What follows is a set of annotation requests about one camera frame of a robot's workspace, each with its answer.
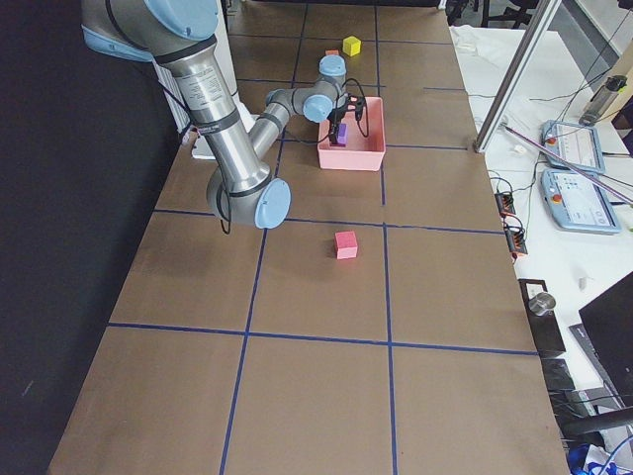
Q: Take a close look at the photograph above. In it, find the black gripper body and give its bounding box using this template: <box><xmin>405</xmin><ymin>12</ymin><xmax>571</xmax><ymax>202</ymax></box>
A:
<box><xmin>327</xmin><ymin>95</ymin><xmax>367</xmax><ymax>123</ymax></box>

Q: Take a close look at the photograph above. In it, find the purple foam block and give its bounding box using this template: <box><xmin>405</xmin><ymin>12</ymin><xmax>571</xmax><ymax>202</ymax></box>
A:
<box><xmin>332</xmin><ymin>123</ymin><xmax>348</xmax><ymax>146</ymax></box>

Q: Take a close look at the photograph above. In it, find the pink foam block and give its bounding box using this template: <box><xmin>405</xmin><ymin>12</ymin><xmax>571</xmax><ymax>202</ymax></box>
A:
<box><xmin>334</xmin><ymin>231</ymin><xmax>358</xmax><ymax>260</ymax></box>

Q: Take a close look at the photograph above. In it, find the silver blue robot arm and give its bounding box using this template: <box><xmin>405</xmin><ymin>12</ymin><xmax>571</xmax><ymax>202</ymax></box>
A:
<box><xmin>81</xmin><ymin>1</ymin><xmax>351</xmax><ymax>231</ymax></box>

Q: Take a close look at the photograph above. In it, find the pink plastic bin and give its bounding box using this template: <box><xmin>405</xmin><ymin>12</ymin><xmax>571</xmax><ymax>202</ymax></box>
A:
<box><xmin>317</xmin><ymin>97</ymin><xmax>386</xmax><ymax>171</ymax></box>

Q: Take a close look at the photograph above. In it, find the yellow foam block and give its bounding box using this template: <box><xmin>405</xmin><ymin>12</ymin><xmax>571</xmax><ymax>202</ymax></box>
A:
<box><xmin>342</xmin><ymin>36</ymin><xmax>362</xmax><ymax>57</ymax></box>

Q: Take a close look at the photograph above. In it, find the white pillar with base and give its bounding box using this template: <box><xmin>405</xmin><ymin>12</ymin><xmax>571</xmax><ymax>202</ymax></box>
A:
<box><xmin>170</xmin><ymin>28</ymin><xmax>258</xmax><ymax>169</ymax></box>

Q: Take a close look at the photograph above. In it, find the far orange connector block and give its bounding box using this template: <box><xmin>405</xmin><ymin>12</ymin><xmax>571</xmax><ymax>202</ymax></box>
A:
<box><xmin>495</xmin><ymin>192</ymin><xmax>515</xmax><ymax>217</ymax></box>

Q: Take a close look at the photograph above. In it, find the orange connector block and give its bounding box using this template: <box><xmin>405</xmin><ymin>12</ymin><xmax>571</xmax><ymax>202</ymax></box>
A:
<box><xmin>495</xmin><ymin>192</ymin><xmax>515</xmax><ymax>217</ymax></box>
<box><xmin>503</xmin><ymin>225</ymin><xmax>528</xmax><ymax>258</ymax></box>

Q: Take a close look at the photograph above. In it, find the near orange connector block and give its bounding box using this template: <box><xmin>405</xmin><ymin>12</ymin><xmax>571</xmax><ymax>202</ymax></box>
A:
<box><xmin>503</xmin><ymin>225</ymin><xmax>528</xmax><ymax>258</ymax></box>

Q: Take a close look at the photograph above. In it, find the far teach pendant tablet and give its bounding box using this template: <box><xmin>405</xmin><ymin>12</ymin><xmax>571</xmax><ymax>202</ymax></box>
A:
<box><xmin>541</xmin><ymin>120</ymin><xmax>605</xmax><ymax>174</ymax></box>

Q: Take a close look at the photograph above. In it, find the teach pendant tablet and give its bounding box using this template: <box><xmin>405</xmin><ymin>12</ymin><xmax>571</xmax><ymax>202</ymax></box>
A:
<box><xmin>540</xmin><ymin>168</ymin><xmax>621</xmax><ymax>236</ymax></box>
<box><xmin>541</xmin><ymin>120</ymin><xmax>605</xmax><ymax>174</ymax></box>

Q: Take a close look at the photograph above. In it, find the near teach pendant tablet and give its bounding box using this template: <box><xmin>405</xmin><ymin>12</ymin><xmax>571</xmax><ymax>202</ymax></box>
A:
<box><xmin>540</xmin><ymin>168</ymin><xmax>621</xmax><ymax>236</ymax></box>

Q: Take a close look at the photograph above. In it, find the grey water bottle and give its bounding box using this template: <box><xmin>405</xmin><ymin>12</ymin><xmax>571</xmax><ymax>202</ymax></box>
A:
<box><xmin>579</xmin><ymin>75</ymin><xmax>627</xmax><ymax>126</ymax></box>

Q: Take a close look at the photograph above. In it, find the small metal cup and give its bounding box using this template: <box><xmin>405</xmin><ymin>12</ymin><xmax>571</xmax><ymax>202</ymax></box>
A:
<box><xmin>527</xmin><ymin>292</ymin><xmax>556</xmax><ymax>317</ymax></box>

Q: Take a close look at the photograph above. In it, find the black box under cup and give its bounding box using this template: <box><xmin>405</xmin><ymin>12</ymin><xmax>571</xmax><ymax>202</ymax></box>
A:
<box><xmin>518</xmin><ymin>279</ymin><xmax>566</xmax><ymax>358</ymax></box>

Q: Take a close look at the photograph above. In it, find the black monitor corner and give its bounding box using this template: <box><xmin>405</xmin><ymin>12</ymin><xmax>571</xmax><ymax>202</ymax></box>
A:
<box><xmin>580</xmin><ymin>278</ymin><xmax>632</xmax><ymax>405</ymax></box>

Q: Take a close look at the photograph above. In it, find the aluminium frame post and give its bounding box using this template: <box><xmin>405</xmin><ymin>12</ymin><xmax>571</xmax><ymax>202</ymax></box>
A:
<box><xmin>474</xmin><ymin>0</ymin><xmax>562</xmax><ymax>153</ymax></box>

